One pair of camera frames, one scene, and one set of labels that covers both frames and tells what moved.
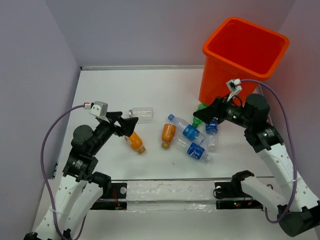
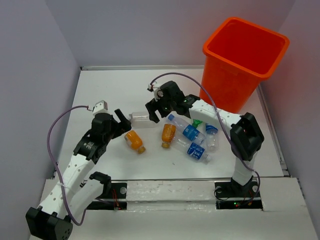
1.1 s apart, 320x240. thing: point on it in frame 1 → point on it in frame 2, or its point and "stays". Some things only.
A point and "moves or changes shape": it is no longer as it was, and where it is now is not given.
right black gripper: [217, 109] → [152, 108]
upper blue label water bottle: [188, 131] stays
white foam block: [170, 190] stays
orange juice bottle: [136, 142] stays
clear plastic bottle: [145, 114] moves or changes shape
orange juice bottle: [168, 134] stays
